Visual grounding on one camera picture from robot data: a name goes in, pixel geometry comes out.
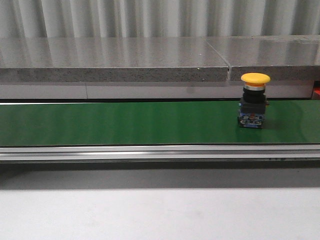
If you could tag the yellow mushroom push button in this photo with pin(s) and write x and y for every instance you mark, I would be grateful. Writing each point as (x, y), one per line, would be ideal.
(253, 103)

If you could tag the left grey stone slab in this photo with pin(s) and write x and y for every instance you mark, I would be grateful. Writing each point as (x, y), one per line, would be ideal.
(110, 59)

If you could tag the grey stone slab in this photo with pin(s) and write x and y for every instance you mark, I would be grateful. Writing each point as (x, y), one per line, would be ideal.
(283, 58)
(110, 59)

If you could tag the green conveyor belt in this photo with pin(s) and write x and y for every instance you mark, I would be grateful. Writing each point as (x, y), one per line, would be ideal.
(155, 123)

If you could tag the right grey stone slab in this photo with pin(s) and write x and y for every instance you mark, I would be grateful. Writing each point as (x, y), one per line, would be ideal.
(283, 58)

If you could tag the red plastic tray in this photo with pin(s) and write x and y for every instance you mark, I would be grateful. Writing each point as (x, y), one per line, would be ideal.
(316, 93)

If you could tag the white pleated curtain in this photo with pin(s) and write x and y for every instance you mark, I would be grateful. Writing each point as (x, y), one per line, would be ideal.
(158, 18)

